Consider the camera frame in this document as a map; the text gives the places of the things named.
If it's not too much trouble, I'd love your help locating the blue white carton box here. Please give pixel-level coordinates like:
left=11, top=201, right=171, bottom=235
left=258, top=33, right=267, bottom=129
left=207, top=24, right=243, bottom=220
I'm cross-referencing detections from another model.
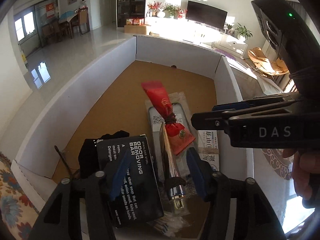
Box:
left=198, top=130, right=220, bottom=171

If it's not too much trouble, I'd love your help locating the phone case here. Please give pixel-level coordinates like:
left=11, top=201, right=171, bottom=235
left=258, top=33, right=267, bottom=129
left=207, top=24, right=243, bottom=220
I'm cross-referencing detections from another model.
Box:
left=145, top=91, right=197, bottom=156

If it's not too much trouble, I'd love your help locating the red pouch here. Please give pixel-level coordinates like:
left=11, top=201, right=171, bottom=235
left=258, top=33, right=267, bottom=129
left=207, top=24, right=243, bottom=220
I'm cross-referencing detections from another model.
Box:
left=140, top=80, right=196, bottom=156

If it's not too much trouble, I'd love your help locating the bagged bamboo sticks bundle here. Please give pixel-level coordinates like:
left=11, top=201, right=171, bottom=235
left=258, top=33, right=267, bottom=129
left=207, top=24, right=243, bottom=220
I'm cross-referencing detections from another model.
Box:
left=159, top=122, right=182, bottom=182

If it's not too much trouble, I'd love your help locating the black odor removing bar box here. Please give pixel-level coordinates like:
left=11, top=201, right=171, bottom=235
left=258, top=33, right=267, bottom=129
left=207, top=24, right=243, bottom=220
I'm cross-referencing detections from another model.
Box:
left=95, top=135, right=164, bottom=228

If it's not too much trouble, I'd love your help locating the clear cap cosmetic bottle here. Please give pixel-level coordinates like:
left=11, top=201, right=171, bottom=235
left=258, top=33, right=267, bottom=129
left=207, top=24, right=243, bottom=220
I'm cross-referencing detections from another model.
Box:
left=164, top=177, right=188, bottom=216

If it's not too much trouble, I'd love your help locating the person's hand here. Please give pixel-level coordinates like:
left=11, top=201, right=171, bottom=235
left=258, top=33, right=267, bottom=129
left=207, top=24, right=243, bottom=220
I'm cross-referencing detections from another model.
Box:
left=282, top=149, right=319, bottom=200

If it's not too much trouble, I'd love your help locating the orange lounge chair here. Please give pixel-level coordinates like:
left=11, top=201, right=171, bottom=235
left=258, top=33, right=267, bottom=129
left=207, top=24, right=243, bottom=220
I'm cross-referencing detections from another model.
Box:
left=247, top=47, right=289, bottom=76

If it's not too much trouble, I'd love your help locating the green potted plant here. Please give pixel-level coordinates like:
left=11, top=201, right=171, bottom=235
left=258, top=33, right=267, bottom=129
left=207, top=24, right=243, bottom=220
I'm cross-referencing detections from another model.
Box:
left=235, top=23, right=253, bottom=42

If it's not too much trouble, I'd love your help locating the black television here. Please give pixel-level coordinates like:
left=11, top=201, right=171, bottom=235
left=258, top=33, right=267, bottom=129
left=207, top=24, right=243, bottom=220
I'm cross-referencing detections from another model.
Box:
left=185, top=1, right=227, bottom=29

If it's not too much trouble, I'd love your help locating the white tv console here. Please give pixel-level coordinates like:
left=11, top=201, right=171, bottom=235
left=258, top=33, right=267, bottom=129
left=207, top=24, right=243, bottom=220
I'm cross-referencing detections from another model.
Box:
left=145, top=17, right=247, bottom=57

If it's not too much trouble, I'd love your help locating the white storage box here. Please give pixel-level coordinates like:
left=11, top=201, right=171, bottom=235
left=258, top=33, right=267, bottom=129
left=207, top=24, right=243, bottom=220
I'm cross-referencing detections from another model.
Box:
left=11, top=35, right=242, bottom=213

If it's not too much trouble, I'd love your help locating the green plant by flowers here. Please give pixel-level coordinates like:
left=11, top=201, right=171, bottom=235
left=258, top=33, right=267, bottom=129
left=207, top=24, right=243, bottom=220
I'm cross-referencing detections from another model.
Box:
left=164, top=3, right=180, bottom=19

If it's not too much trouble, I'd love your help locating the red flower arrangement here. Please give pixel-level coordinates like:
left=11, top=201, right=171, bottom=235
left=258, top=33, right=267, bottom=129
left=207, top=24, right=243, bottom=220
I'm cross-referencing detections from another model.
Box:
left=148, top=1, right=163, bottom=17

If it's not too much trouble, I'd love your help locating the dark display cabinet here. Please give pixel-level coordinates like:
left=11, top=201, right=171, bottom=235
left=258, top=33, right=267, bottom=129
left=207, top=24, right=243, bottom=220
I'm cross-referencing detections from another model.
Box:
left=117, top=0, right=146, bottom=28

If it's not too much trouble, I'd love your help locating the dining table with chairs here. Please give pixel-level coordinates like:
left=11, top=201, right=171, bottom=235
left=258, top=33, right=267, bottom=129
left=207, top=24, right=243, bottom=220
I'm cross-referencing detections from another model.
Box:
left=41, top=7, right=91, bottom=42

